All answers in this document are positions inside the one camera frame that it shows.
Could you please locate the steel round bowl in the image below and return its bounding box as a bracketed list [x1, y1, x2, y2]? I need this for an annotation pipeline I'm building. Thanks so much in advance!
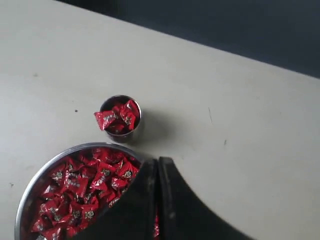
[14, 142, 144, 240]

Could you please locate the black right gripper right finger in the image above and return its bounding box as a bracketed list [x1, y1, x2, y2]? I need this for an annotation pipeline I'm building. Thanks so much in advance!
[158, 157, 251, 240]

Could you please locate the red wrapped candy pile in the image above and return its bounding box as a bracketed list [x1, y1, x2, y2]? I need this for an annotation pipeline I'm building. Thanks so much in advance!
[27, 147, 161, 240]

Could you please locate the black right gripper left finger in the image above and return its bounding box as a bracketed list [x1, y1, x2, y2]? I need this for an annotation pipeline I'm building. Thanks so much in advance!
[72, 159, 158, 240]

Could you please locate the shiny steel cup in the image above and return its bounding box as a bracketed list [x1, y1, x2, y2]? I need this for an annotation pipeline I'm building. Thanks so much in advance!
[97, 94, 143, 144]

